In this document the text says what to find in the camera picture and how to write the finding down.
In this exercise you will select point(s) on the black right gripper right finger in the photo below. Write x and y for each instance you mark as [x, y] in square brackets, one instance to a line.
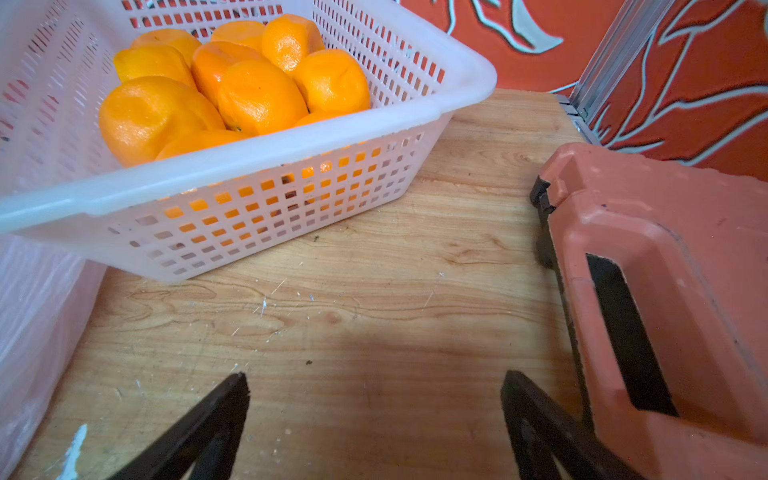
[545, 437]

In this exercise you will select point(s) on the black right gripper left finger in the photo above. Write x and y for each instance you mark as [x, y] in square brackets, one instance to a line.
[202, 444]

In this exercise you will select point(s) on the orange mandarin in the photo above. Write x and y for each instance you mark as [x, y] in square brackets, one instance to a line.
[332, 80]
[287, 40]
[258, 98]
[141, 116]
[153, 60]

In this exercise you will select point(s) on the pink plastic bag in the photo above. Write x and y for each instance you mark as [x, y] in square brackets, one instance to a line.
[47, 296]

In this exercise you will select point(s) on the red plastic tool case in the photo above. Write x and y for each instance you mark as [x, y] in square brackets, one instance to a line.
[664, 276]

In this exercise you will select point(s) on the white plastic perforated basket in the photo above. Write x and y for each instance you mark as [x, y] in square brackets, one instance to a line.
[181, 217]

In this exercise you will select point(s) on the orange mandarin back top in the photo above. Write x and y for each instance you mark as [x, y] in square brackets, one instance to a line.
[287, 40]

